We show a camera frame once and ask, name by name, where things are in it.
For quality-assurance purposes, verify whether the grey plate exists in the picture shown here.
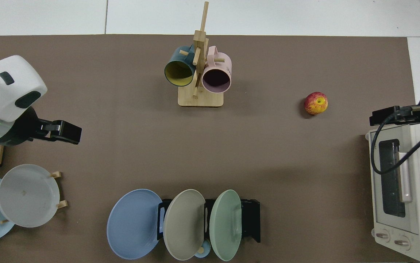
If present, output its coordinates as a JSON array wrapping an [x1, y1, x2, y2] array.
[[0, 164, 60, 228]]

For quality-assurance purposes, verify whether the dark teal cup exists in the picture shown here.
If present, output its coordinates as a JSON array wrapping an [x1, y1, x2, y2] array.
[[164, 45, 197, 87]]

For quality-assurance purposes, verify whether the small blue round thing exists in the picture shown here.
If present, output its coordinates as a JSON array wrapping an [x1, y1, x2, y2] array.
[[194, 239, 211, 259]]

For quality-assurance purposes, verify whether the beige plate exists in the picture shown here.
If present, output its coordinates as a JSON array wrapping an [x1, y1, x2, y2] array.
[[163, 189, 206, 261]]

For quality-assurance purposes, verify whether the black dish rack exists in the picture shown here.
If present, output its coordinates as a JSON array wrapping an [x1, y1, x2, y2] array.
[[158, 198, 261, 243]]

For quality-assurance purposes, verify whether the brown table cloth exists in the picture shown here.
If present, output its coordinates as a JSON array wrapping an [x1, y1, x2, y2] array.
[[0, 35, 416, 263]]

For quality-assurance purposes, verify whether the pale green plate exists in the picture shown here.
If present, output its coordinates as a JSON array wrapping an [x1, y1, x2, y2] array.
[[209, 189, 242, 262]]

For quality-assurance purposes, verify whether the red yellow apple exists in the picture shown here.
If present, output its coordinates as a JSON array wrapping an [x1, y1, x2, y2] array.
[[304, 92, 328, 115]]

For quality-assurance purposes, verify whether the pink cup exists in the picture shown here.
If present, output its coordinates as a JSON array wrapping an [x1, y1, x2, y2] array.
[[201, 46, 232, 94]]

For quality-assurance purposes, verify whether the wooden cup stand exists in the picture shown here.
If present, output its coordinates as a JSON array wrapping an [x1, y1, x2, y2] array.
[[178, 1, 224, 107]]

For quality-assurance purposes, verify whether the wooden plate rack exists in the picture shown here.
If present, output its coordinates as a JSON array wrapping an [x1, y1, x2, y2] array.
[[0, 171, 68, 224]]

